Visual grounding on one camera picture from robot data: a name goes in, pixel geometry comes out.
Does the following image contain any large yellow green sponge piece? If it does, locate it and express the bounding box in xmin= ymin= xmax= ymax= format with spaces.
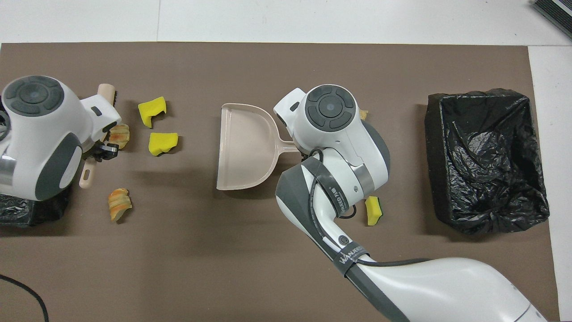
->
xmin=148 ymin=132 xmax=179 ymax=157

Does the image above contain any black bag lined bin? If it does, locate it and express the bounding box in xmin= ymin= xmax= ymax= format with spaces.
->
xmin=425 ymin=88 xmax=550 ymax=235
xmin=0 ymin=186 xmax=72 ymax=228

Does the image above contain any beige hand brush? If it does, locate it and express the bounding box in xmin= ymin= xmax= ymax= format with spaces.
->
xmin=79 ymin=84 xmax=118 ymax=189

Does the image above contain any black ribbed device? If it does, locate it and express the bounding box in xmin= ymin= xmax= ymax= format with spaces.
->
xmin=532 ymin=0 xmax=572 ymax=40

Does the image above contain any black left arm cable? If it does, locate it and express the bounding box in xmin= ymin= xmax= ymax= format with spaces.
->
xmin=0 ymin=274 xmax=50 ymax=322

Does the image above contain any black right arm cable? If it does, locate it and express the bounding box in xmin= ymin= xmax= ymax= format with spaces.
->
xmin=306 ymin=148 xmax=432 ymax=280

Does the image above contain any notched yellow sponge piece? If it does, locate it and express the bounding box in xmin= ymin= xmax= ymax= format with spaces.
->
xmin=138 ymin=96 xmax=167 ymax=129

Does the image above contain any beige plastic dustpan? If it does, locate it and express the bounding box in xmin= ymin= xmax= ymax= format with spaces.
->
xmin=216 ymin=103 xmax=301 ymax=191

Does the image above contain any small yellow green sponge piece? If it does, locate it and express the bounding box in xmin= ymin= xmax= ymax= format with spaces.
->
xmin=365 ymin=196 xmax=383 ymax=227

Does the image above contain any striped croissant bread piece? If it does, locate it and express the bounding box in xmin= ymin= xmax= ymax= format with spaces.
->
xmin=108 ymin=188 xmax=133 ymax=223
xmin=109 ymin=124 xmax=130 ymax=150

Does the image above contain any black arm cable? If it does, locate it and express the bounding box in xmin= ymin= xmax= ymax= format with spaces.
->
xmin=0 ymin=274 xmax=50 ymax=322
xmin=306 ymin=148 xmax=432 ymax=280

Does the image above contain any brown table mat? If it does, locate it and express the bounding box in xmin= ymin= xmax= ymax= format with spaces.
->
xmin=0 ymin=42 xmax=561 ymax=322

